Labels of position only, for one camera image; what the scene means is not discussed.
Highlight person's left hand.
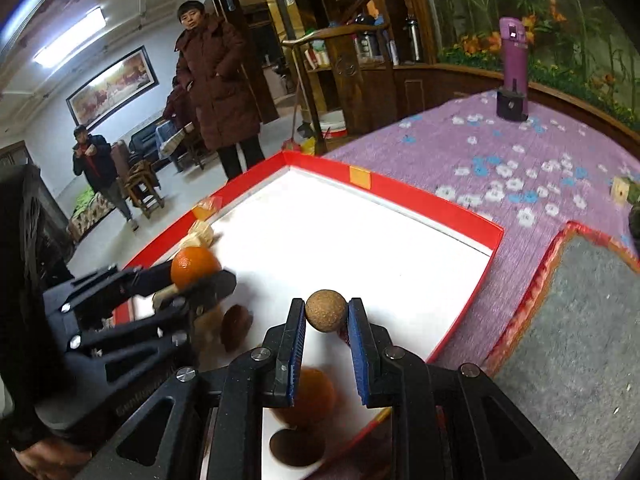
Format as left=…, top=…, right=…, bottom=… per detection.
left=12, top=437, right=93, bottom=480

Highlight white bucket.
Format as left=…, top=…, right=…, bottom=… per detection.
left=316, top=112, right=348, bottom=140

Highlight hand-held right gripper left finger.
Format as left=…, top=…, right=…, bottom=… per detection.
left=75, top=298, right=307, bottom=480

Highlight wooden stool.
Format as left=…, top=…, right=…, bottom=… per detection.
left=125, top=160, right=166, bottom=218

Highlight framed wall painting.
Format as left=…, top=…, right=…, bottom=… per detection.
left=66, top=45, right=160, bottom=131

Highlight small wooden block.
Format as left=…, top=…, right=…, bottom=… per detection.
left=609, top=176, right=632, bottom=206

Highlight black sofa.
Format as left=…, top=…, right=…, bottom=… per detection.
left=129, top=119, right=173, bottom=161

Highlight red box with white inside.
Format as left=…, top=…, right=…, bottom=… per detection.
left=112, top=150, right=505, bottom=480

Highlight orange mandarin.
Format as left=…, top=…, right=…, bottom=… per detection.
left=277, top=367, right=336, bottom=428
left=171, top=247, right=222, bottom=290

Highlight grey mat with red border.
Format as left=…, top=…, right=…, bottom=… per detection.
left=482, top=220, right=640, bottom=480

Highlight wooden display shelf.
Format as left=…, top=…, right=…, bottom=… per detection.
left=282, top=22, right=436, bottom=153

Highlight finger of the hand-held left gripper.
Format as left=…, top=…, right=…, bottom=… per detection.
left=42, top=262, right=176, bottom=317
left=65, top=269, right=238, bottom=383

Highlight ceiling light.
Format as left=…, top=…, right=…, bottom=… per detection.
left=32, top=6, right=107, bottom=68

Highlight purple bottle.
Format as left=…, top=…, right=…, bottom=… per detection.
left=497, top=16, right=531, bottom=98

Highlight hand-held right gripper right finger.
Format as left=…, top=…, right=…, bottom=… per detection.
left=348, top=298, right=583, bottom=480

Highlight patterned cloth bundle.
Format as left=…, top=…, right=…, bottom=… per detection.
left=67, top=187, right=118, bottom=243

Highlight purple floral blanket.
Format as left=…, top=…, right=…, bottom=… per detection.
left=320, top=87, right=640, bottom=480

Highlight steel thermos flask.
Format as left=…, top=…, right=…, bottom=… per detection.
left=404, top=16, right=423, bottom=63

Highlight framed floral panel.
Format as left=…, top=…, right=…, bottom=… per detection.
left=422, top=0, right=640, bottom=131

